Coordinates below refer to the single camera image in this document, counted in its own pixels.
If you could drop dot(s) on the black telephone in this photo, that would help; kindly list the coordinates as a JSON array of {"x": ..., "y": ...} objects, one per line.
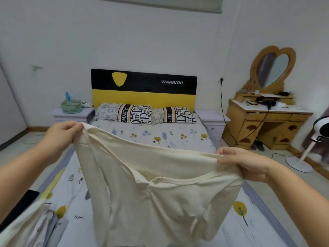
[{"x": 266, "y": 101}]

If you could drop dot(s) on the wall socket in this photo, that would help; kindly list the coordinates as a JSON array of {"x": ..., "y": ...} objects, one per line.
[{"x": 221, "y": 79}]

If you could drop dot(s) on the wooden dressing table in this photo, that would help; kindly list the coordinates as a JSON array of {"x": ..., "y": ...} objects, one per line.
[{"x": 257, "y": 126}]

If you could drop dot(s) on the person's right forearm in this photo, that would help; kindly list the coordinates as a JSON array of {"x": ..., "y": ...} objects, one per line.
[{"x": 301, "y": 203}]

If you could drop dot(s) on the small blue bottle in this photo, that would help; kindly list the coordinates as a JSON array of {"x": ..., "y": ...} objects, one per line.
[{"x": 67, "y": 95}]

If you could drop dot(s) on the white standing fan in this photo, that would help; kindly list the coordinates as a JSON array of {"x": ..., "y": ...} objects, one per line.
[{"x": 311, "y": 141}]

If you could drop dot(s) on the bed with leaf print bedding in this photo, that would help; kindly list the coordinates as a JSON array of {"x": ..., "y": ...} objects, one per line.
[{"x": 154, "y": 133}]

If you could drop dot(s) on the white nightstand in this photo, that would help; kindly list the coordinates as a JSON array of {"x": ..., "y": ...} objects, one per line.
[
  {"x": 72, "y": 118},
  {"x": 213, "y": 123}
]

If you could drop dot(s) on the black yellow headboard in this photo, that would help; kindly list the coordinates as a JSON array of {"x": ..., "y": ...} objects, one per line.
[{"x": 144, "y": 92}]

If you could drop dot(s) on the black white patterned pillow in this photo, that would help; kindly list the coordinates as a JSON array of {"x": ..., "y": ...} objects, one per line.
[
  {"x": 126, "y": 113},
  {"x": 175, "y": 115}
]

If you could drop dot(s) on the dark shoe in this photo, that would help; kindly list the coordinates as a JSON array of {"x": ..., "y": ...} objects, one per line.
[
  {"x": 260, "y": 145},
  {"x": 254, "y": 146}
]

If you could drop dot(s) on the black garment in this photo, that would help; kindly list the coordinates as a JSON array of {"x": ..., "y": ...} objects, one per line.
[{"x": 18, "y": 208}]

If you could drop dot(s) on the cream long-sleeve top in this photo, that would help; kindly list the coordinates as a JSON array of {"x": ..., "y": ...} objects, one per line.
[{"x": 154, "y": 203}]

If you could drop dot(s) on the wooden framed mirror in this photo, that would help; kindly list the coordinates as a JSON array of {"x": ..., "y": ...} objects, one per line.
[{"x": 272, "y": 69}]

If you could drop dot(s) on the person's right hand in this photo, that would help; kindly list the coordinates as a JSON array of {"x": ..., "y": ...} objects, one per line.
[{"x": 246, "y": 162}]

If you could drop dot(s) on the white wardrobe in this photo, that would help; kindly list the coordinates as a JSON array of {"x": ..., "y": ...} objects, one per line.
[{"x": 10, "y": 110}]

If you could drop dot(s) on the small white container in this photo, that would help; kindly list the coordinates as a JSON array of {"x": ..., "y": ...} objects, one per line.
[{"x": 87, "y": 105}]

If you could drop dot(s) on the person's left hand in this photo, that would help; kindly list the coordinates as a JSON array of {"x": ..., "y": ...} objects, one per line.
[{"x": 59, "y": 141}]

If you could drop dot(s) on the person's left forearm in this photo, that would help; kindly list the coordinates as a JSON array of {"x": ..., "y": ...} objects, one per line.
[{"x": 18, "y": 180}]

